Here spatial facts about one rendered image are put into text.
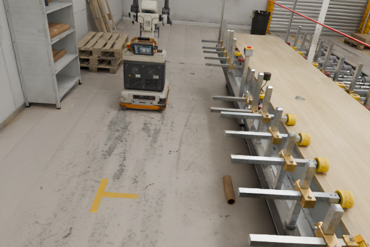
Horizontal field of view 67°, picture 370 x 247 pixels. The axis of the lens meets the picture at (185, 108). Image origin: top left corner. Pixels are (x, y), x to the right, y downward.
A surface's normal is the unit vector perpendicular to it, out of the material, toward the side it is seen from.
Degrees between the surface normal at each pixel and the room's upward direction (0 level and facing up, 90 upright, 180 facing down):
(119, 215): 0
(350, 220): 0
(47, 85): 90
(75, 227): 0
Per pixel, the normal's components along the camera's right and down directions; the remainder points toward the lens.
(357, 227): 0.07, -0.88
